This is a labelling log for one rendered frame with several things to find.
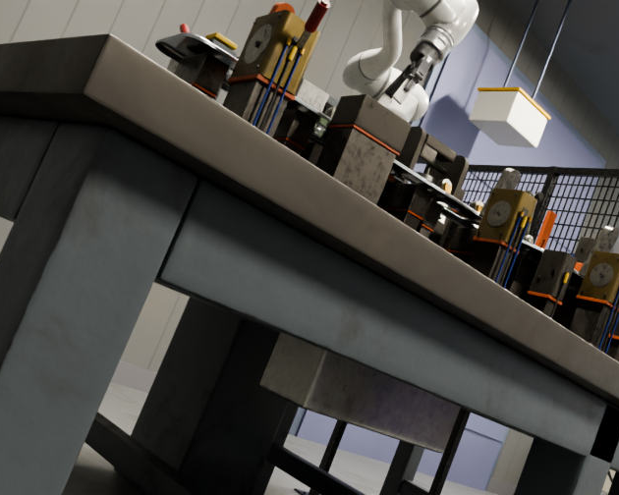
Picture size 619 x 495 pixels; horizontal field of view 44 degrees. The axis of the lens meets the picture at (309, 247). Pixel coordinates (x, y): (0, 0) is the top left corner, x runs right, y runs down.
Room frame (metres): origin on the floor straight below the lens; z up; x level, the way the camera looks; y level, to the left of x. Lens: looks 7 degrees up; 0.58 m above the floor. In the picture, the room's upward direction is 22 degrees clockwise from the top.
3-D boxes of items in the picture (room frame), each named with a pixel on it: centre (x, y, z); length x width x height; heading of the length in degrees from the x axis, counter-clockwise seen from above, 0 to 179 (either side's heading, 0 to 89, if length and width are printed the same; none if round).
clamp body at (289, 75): (1.22, 0.17, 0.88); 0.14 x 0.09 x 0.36; 33
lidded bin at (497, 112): (5.15, -0.95, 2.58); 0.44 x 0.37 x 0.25; 131
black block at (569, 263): (1.70, -0.55, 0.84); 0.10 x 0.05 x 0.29; 33
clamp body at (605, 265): (1.75, -0.68, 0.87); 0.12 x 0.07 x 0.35; 33
